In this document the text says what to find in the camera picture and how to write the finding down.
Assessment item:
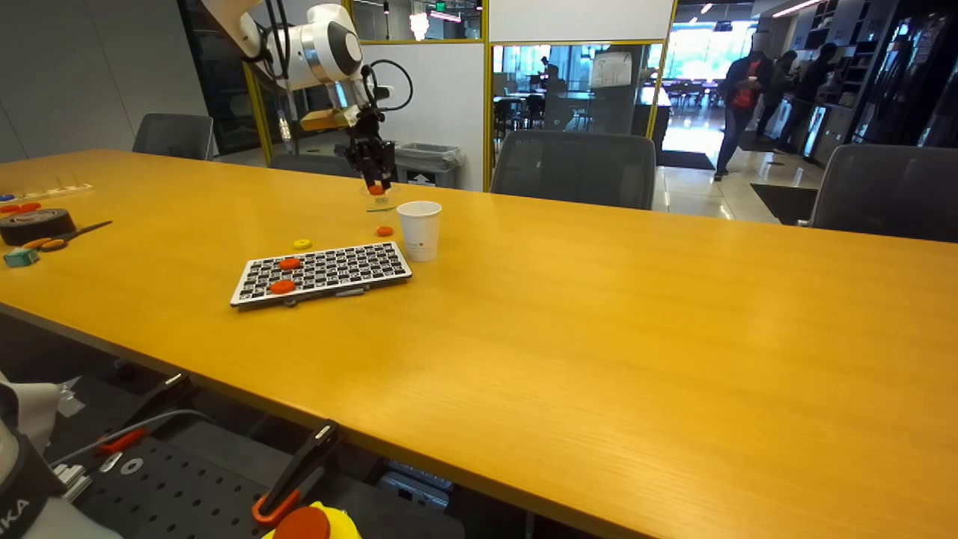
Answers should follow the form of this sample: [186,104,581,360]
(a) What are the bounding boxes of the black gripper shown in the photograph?
[345,102,399,193]

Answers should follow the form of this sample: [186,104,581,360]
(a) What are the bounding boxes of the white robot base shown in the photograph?
[0,415,122,539]

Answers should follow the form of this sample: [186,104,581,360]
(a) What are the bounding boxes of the white paper cup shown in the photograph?
[394,196,445,267]

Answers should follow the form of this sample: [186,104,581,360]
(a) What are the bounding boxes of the grey trash bin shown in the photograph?
[393,141,467,192]

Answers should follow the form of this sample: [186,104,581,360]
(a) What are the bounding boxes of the black white marker board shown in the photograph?
[228,235,415,310]

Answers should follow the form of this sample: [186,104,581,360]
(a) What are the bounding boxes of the grey office chair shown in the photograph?
[807,143,958,244]
[131,110,217,161]
[488,128,659,211]

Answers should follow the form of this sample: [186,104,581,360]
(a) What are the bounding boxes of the yellow framed glass partition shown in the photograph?
[482,36,680,196]

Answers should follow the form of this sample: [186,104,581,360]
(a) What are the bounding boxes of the white panel above glass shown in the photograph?
[485,0,680,44]

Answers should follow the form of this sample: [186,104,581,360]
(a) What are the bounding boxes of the black clamp with orange grip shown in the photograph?
[249,421,340,533]

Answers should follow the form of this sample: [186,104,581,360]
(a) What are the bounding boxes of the blue box under table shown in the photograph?
[373,464,458,512]

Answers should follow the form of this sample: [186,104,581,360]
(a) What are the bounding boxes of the yellow red emergency stop button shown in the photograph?
[259,500,364,539]

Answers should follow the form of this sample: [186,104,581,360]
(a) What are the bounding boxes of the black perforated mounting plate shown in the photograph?
[57,415,340,539]

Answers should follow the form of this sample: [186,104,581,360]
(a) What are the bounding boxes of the person in dark clothes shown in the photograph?
[711,26,777,186]

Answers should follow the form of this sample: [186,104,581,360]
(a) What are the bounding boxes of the looped black wrist cable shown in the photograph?
[358,57,415,113]

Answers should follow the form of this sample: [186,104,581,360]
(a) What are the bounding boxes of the large white wall panel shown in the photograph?
[348,38,488,192]

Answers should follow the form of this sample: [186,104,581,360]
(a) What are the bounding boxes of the orange handled scissors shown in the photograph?
[27,219,117,253]

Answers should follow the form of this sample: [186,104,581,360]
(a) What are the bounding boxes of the grey cable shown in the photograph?
[53,405,213,472]

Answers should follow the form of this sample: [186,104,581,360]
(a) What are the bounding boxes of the small red handled tool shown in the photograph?
[92,429,147,460]

